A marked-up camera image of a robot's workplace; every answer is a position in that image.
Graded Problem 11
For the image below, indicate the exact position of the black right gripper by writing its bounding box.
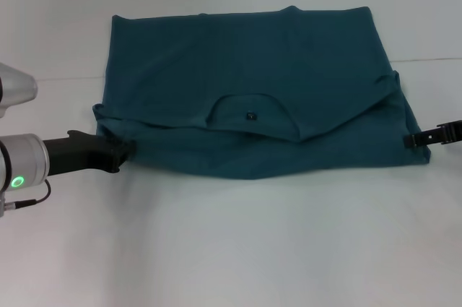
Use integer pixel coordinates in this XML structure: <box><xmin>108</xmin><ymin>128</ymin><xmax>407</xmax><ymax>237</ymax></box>
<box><xmin>403</xmin><ymin>120</ymin><xmax>462</xmax><ymax>149</ymax></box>

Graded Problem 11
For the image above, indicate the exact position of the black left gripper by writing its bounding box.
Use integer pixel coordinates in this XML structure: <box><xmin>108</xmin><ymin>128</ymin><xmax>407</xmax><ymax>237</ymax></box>
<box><xmin>42</xmin><ymin>129</ymin><xmax>138</xmax><ymax>178</ymax></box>

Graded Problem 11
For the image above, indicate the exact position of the teal FREE! print T-shirt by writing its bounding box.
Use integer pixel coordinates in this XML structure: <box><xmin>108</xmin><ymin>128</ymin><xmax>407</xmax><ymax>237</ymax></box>
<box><xmin>92</xmin><ymin>5</ymin><xmax>433</xmax><ymax>181</ymax></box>

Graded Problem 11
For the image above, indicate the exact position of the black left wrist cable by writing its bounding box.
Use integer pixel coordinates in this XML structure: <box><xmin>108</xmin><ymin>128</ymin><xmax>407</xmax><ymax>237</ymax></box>
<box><xmin>0</xmin><ymin>179</ymin><xmax>52</xmax><ymax>218</ymax></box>

